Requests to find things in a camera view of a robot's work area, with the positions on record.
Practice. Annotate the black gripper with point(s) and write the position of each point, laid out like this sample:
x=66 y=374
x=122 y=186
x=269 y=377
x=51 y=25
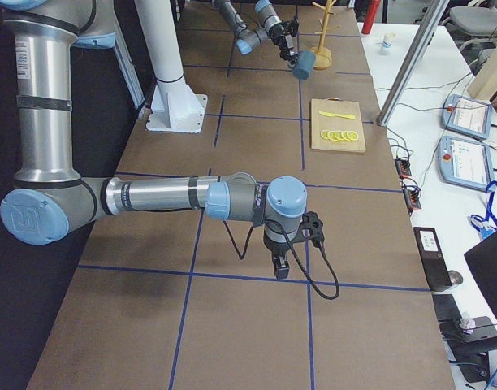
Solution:
x=275 y=248
x=278 y=35

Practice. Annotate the blue mug yellow inside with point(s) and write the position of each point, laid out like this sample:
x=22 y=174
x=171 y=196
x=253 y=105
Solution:
x=304 y=64

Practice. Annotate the wooden cup storage rack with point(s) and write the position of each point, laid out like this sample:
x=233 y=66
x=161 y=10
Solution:
x=323 y=58

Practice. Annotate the paper cup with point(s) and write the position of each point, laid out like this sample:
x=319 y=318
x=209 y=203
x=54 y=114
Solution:
x=387 y=42

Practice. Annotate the wooden cutting board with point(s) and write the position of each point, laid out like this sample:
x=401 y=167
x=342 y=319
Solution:
x=322 y=128

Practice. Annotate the yellow plastic knife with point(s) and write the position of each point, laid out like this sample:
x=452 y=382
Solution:
x=336 y=115

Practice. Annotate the lemon slice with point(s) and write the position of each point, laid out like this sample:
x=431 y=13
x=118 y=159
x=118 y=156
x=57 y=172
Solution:
x=352 y=136
x=345 y=136
x=339 y=136

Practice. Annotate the white mounting pillar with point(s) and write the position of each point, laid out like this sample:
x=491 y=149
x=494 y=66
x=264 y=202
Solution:
x=174 y=107

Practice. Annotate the black power strip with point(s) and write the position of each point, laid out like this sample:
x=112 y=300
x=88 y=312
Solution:
x=402 y=166
x=412 y=193

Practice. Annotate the black box with label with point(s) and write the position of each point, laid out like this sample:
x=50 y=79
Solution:
x=432 y=259

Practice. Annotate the teach pendant tablet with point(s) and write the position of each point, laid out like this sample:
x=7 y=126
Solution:
x=465 y=163
x=467 y=116

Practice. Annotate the black monitor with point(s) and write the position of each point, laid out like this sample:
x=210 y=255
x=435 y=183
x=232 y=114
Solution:
x=482 y=263

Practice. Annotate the aluminium frame post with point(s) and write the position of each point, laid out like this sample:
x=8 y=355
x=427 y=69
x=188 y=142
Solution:
x=415 y=52

